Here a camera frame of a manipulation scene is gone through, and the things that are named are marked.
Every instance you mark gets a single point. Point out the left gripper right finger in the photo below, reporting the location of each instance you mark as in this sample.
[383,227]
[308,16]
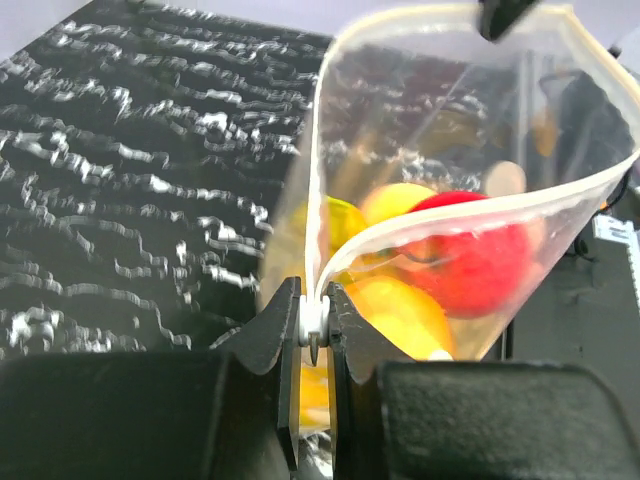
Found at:
[396,418]

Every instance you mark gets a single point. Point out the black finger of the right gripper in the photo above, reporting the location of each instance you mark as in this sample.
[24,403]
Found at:
[497,17]

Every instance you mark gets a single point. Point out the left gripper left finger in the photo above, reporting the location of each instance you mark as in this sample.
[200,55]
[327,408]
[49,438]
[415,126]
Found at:
[226,413]

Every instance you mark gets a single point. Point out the yellow-pink peach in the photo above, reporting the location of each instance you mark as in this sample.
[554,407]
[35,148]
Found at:
[408,317]

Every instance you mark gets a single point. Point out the clear zip top bag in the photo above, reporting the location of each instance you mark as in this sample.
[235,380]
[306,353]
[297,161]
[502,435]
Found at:
[536,129]

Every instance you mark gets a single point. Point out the red apple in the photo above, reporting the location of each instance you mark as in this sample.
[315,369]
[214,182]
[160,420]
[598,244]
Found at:
[469,274]

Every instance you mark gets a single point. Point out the yellow banana bunch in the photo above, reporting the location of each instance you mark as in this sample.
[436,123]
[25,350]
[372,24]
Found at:
[345,220]

